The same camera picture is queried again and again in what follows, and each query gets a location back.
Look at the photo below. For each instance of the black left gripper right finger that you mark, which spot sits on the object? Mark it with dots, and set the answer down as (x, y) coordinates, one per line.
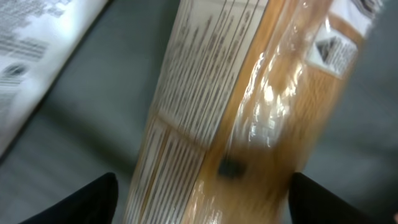
(310, 203)

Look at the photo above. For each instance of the grey plastic shopping basket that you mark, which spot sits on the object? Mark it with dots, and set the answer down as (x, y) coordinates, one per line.
(92, 120)

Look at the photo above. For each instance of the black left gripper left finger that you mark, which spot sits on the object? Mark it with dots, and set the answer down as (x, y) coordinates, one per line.
(94, 203)

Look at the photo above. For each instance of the white printed packet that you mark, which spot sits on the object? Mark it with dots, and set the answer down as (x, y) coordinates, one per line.
(37, 39)

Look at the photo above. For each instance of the orange spaghetti packet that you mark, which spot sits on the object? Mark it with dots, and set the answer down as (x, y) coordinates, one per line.
(245, 88)

